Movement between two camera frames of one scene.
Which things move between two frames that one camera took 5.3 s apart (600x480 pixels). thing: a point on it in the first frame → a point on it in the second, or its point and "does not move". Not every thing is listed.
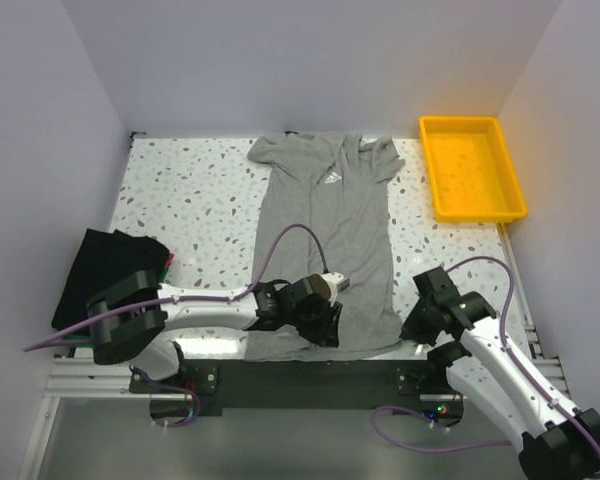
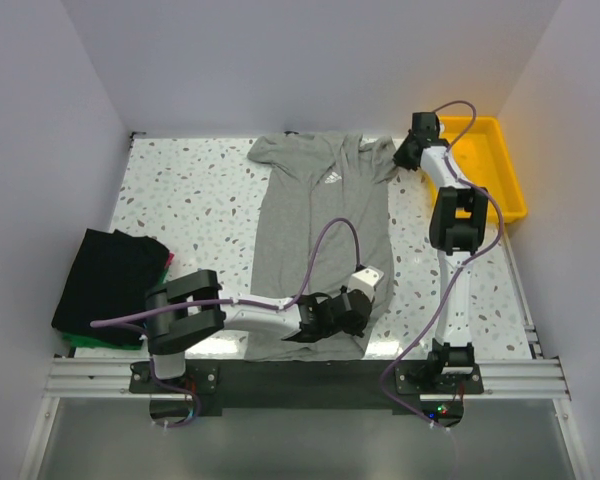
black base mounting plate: x=304 y=388 does not move
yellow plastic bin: x=468 y=171 does not move
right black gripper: x=412 y=331 → x=399 y=156
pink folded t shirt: x=170 y=258 does not move
